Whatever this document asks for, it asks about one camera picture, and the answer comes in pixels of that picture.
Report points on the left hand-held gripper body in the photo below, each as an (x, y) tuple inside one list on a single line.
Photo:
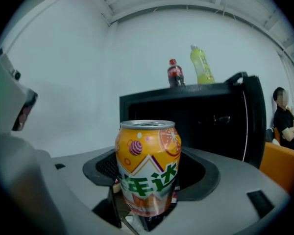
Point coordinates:
[(7, 94)]

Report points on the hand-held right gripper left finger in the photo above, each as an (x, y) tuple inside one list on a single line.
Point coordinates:
[(114, 207)]

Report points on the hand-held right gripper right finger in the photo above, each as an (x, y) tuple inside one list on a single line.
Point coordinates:
[(159, 221)]

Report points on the orange drink can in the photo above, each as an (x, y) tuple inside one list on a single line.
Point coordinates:
[(147, 160)]

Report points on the black fridge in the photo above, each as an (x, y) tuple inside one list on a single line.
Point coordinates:
[(201, 121)]

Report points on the yellow-green drink bottle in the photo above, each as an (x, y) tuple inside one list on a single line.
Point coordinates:
[(202, 67)]

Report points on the orange sofa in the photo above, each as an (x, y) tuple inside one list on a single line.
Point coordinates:
[(281, 165)]

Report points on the cola bottle with red cap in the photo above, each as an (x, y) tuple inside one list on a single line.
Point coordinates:
[(175, 75)]

